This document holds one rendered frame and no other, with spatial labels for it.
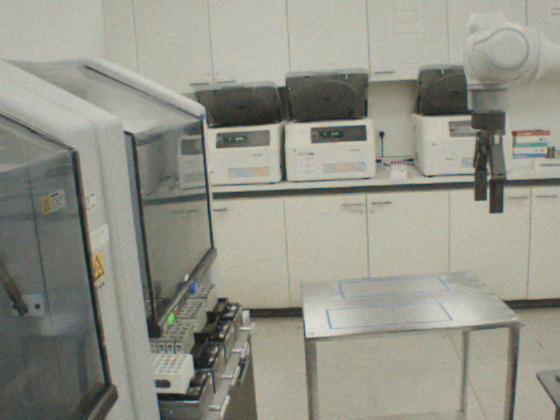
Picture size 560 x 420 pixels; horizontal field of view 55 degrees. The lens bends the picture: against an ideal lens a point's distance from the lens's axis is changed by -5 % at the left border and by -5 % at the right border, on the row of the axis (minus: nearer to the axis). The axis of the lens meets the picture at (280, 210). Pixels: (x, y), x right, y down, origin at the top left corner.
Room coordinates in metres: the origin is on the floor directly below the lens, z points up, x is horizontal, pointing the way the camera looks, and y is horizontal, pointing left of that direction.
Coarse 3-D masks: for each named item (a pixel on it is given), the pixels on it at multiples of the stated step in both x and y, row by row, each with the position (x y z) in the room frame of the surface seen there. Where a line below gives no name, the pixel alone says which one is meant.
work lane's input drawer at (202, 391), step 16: (192, 384) 1.18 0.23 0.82; (208, 384) 1.21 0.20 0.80; (160, 400) 1.13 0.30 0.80; (176, 400) 1.13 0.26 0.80; (192, 400) 1.13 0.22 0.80; (208, 400) 1.19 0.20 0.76; (224, 400) 1.21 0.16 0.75; (160, 416) 1.13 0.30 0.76; (176, 416) 1.13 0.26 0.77; (192, 416) 1.12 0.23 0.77
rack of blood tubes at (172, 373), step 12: (156, 360) 1.22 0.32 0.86; (168, 360) 1.22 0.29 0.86; (180, 360) 1.22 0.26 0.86; (192, 360) 1.23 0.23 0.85; (156, 372) 1.16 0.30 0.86; (168, 372) 1.16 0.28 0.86; (180, 372) 1.15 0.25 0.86; (192, 372) 1.22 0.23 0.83; (156, 384) 1.20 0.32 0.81; (168, 384) 1.20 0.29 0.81; (180, 384) 1.14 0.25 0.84
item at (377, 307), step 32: (320, 288) 1.77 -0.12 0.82; (352, 288) 1.75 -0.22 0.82; (384, 288) 1.73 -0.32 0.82; (416, 288) 1.71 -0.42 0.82; (448, 288) 1.68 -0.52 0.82; (480, 288) 1.66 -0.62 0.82; (320, 320) 1.50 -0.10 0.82; (352, 320) 1.49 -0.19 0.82; (384, 320) 1.47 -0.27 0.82; (416, 320) 1.45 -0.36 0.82; (448, 320) 1.44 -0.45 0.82; (480, 320) 1.42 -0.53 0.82; (512, 320) 1.40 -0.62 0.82; (512, 352) 1.40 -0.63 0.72; (512, 384) 1.40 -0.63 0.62; (384, 416) 1.82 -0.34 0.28; (416, 416) 1.80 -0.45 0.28; (448, 416) 1.78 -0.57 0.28; (512, 416) 1.40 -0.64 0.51
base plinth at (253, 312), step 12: (504, 300) 3.36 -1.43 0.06; (516, 300) 3.35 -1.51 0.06; (528, 300) 3.34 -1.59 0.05; (540, 300) 3.33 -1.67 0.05; (552, 300) 3.32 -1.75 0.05; (252, 312) 3.54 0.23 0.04; (264, 312) 3.53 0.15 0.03; (276, 312) 3.52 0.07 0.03; (288, 312) 3.52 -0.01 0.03; (300, 312) 3.51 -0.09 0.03
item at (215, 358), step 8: (208, 344) 1.39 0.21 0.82; (216, 344) 1.39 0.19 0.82; (208, 352) 1.34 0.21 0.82; (216, 352) 1.34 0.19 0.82; (200, 360) 1.33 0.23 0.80; (208, 360) 1.30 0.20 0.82; (216, 360) 1.32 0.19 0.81; (224, 360) 1.40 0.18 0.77; (200, 368) 1.28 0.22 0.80; (208, 368) 1.28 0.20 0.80; (216, 368) 1.30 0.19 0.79; (224, 368) 1.39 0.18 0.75; (216, 376) 1.29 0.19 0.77; (224, 376) 1.33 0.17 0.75; (232, 376) 1.33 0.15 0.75; (216, 384) 1.29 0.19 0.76; (232, 384) 1.29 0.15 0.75; (216, 392) 1.27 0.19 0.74
